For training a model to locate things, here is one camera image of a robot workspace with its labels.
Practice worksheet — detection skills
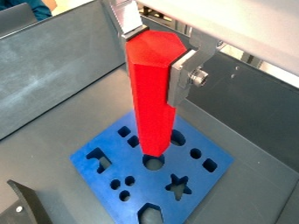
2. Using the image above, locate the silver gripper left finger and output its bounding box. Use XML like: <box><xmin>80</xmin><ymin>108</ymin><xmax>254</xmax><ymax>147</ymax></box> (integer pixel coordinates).
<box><xmin>107</xmin><ymin>0</ymin><xmax>148</xmax><ymax>41</ymax></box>

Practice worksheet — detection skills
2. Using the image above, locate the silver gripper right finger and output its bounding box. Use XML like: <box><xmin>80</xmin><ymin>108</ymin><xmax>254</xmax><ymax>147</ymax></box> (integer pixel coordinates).
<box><xmin>167</xmin><ymin>28</ymin><xmax>226</xmax><ymax>108</ymax></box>

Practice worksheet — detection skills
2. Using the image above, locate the person in teal clothing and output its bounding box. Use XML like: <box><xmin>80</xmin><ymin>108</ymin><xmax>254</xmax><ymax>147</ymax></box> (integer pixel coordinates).
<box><xmin>0</xmin><ymin>0</ymin><xmax>52</xmax><ymax>21</ymax></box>

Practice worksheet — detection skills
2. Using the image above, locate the black bracket with screw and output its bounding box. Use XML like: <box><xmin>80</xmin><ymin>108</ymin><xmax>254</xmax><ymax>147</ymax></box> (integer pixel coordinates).
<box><xmin>0</xmin><ymin>179</ymin><xmax>52</xmax><ymax>224</ymax></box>

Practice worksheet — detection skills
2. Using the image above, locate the dark monitor corner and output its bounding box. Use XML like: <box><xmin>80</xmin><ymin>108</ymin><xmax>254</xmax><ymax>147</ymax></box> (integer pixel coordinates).
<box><xmin>0</xmin><ymin>3</ymin><xmax>37</xmax><ymax>38</ymax></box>

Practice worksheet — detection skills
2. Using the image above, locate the blue shape sorting board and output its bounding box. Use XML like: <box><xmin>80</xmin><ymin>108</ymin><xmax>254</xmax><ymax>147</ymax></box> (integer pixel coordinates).
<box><xmin>69</xmin><ymin>112</ymin><xmax>234</xmax><ymax>224</ymax></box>

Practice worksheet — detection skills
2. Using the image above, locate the red hexagonal prism peg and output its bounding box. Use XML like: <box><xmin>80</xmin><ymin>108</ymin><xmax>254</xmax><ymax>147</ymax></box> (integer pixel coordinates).
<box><xmin>125</xmin><ymin>30</ymin><xmax>187</xmax><ymax>157</ymax></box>

